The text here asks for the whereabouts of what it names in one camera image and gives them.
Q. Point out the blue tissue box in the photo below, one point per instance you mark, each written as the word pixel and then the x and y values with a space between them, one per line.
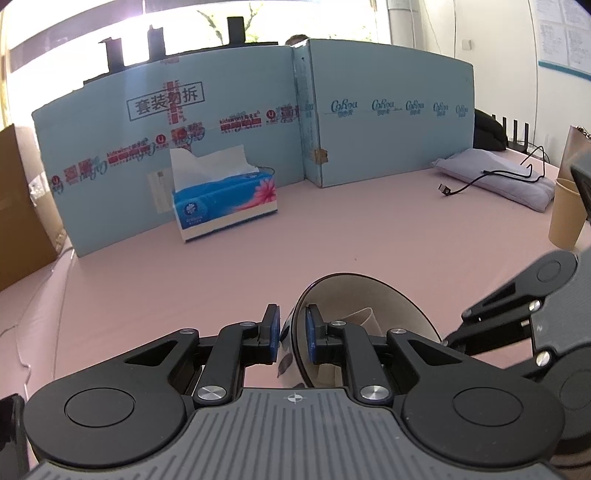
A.
pixel 221 203

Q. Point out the brown cardboard box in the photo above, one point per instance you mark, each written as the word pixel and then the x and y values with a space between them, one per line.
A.
pixel 23 207

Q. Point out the brown paper bag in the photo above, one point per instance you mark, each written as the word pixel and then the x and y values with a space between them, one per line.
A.
pixel 575 152

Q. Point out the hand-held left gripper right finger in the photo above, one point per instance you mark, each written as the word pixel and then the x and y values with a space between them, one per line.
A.
pixel 310 334

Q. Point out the black router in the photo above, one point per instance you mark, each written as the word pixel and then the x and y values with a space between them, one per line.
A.
pixel 517 136

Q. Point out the blue cardboard panel red tape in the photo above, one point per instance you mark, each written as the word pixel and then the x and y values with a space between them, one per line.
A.
pixel 115 152

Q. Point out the blue cardboard panel plain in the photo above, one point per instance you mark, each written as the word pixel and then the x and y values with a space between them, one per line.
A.
pixel 392 143

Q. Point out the white bowl with dark rim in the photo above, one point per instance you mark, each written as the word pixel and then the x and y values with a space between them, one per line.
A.
pixel 360 295

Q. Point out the wall notice board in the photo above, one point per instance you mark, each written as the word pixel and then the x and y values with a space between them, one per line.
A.
pixel 565 32

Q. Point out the brown paper cup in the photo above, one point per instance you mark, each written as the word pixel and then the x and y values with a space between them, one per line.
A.
pixel 564 217

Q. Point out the black device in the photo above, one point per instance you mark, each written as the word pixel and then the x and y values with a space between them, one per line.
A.
pixel 11 438

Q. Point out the lilac pillow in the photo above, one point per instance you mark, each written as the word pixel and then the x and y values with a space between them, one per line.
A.
pixel 466 164

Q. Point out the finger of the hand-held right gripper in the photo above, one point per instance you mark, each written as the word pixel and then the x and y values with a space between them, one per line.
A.
pixel 489 339
pixel 498 304

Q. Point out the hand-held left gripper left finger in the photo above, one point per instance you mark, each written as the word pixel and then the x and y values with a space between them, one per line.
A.
pixel 276 332

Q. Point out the black bag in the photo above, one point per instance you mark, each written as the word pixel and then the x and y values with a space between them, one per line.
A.
pixel 487 131

